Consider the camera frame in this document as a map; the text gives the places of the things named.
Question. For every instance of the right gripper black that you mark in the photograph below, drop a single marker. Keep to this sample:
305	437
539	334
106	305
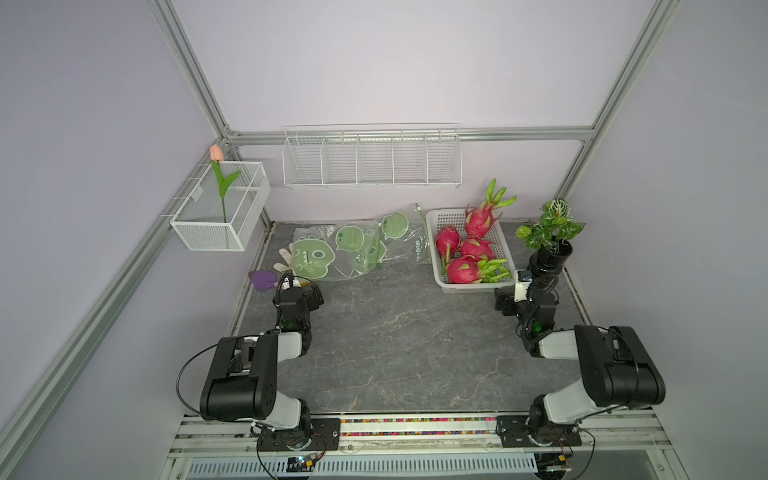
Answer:
506	299

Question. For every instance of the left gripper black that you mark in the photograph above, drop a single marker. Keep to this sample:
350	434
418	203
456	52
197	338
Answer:
313	297

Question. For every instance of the zip-top bag green print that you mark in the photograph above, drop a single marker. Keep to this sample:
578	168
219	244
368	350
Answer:
337	252
400	237

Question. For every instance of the pink dragon fruit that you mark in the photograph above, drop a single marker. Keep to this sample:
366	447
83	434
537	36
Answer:
478	248
447	242

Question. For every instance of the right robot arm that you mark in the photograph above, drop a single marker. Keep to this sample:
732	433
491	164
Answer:
616	371

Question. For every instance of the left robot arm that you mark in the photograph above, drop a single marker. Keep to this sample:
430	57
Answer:
242	379

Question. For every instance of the purple pink spatula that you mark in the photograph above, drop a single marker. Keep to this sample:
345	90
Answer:
263	280

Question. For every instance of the white knit glove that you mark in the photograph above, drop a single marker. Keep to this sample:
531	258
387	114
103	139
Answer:
286	262

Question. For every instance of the potted green plant black vase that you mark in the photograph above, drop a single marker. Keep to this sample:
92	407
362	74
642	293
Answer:
550	238

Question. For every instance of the white plastic basket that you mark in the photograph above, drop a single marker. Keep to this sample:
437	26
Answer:
437	219

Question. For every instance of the artificial pink tulip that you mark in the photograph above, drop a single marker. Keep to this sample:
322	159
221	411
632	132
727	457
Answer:
217	156

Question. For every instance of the white mesh wall box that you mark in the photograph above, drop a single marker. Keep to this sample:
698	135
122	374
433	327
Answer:
198	220

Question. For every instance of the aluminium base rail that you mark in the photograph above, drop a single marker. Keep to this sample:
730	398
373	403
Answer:
475	432

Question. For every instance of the white vented cable duct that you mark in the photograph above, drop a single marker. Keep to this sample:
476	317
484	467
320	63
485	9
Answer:
358	465

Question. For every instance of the white wire wall shelf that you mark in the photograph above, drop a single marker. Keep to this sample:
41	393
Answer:
372	155

